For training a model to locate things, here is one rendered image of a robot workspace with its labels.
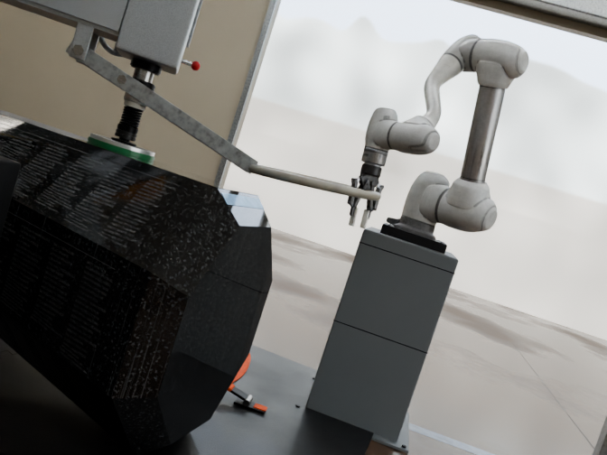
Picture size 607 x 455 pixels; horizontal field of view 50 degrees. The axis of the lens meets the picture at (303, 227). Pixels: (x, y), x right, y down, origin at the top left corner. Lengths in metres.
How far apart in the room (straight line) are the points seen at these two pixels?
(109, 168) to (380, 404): 1.48
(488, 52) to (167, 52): 1.22
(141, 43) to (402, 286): 1.36
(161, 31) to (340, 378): 1.52
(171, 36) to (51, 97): 5.85
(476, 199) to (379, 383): 0.84
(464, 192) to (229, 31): 4.97
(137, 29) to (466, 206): 1.40
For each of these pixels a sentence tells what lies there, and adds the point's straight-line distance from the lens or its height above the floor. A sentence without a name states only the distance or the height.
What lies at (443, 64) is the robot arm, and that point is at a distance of 2.68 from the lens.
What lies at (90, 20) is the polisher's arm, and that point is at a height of 1.18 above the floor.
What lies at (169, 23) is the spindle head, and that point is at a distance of 2.16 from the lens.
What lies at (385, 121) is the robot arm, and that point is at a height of 1.20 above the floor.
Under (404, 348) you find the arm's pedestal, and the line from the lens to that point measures 2.73.
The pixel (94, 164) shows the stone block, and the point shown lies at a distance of 1.99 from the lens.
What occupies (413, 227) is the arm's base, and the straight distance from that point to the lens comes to 2.80.
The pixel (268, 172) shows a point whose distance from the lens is 2.11.
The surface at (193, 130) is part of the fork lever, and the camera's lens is 2.19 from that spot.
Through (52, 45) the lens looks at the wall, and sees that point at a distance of 8.06.
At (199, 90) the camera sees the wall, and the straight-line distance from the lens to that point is 7.26.
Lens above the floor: 0.92
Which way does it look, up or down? 4 degrees down
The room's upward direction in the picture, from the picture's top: 18 degrees clockwise
